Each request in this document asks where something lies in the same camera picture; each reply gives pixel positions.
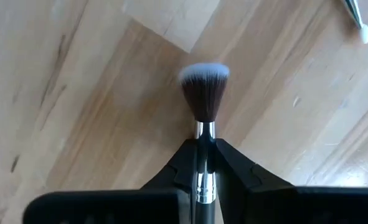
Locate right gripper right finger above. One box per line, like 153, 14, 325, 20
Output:
216, 139, 368, 224

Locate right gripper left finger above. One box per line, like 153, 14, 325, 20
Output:
23, 138, 200, 224

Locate large flat-top makeup brush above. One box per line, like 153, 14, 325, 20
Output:
177, 62, 230, 224

